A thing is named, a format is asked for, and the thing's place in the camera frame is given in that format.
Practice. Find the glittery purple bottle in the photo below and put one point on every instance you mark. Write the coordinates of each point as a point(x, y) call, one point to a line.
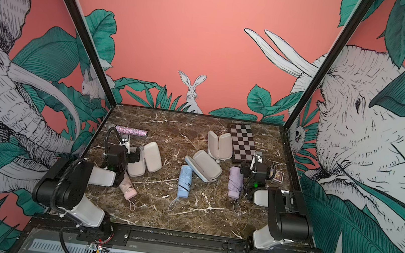
point(131, 131)

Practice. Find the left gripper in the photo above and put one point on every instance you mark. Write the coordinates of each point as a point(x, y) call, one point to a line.
point(132, 155)

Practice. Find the blue zippered umbrella case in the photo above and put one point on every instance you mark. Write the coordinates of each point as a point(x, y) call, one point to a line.
point(204, 166)

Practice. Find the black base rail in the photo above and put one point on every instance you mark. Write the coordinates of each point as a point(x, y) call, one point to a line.
point(122, 234)

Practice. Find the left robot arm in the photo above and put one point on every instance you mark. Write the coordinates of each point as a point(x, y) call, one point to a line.
point(63, 187)

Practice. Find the checkered chess board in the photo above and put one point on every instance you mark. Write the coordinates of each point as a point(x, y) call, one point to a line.
point(243, 142)

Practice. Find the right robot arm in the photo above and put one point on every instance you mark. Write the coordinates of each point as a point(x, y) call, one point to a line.
point(287, 213)

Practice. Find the left black frame post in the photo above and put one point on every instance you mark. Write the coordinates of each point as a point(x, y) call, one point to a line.
point(75, 11)

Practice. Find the purple zippered umbrella case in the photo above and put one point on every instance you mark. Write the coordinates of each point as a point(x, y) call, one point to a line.
point(220, 147)

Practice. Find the purple folded umbrella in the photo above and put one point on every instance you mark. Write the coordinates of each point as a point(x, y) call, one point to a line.
point(235, 184)

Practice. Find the pink zippered umbrella case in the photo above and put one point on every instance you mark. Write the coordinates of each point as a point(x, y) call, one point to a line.
point(144, 159)

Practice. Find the small card box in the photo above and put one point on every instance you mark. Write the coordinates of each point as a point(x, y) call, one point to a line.
point(278, 177)

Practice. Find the right black frame post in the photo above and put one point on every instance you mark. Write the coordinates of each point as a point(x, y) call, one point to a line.
point(357, 16)

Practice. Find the black frame post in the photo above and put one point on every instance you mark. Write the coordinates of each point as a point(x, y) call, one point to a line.
point(357, 16)
point(75, 11)

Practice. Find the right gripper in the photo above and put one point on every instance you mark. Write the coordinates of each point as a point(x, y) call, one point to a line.
point(254, 169)

